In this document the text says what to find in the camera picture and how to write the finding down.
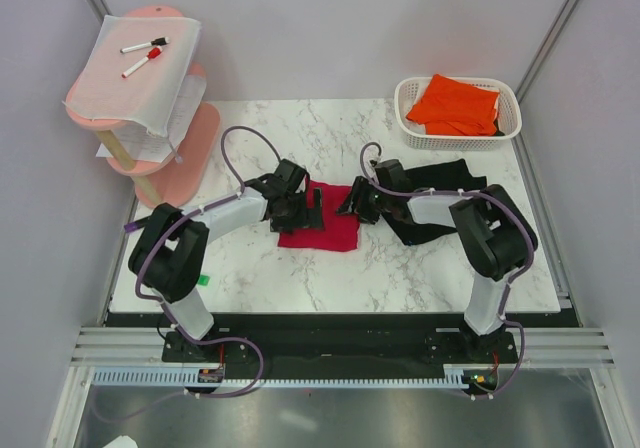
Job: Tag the purple capped marker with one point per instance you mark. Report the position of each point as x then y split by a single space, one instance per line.
136 225

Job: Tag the pink tiered shelf stand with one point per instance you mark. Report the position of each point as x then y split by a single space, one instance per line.
177 177

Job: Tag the white paper sheets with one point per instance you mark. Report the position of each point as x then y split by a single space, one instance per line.
142 146

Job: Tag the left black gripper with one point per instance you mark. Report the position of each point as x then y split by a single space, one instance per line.
314 220

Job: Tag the aluminium frame rail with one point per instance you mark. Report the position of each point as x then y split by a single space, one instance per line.
545 348

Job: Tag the crumpled white paper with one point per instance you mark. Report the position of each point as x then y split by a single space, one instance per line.
122 441

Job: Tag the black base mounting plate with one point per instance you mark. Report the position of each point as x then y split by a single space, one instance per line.
341 345

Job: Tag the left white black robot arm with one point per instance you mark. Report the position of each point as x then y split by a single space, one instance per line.
169 254

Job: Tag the red capped whiteboard marker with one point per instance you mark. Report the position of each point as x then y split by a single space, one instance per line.
155 52

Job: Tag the white mesh cloth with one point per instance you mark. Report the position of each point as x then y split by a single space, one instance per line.
147 97

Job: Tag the white slotted cable duct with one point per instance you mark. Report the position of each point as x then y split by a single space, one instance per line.
195 377

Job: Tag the black t shirt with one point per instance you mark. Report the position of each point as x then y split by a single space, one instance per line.
452 175

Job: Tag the black capped whiteboard marker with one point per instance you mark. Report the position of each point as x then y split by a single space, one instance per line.
158 42

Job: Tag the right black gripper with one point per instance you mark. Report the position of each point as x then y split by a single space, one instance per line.
359 188

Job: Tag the red t shirt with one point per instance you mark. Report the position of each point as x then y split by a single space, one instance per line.
340 232

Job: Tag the orange t shirt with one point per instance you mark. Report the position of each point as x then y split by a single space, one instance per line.
452 108

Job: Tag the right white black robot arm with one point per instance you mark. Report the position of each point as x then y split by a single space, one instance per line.
425 203

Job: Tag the white plastic basket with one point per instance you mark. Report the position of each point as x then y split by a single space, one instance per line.
509 119

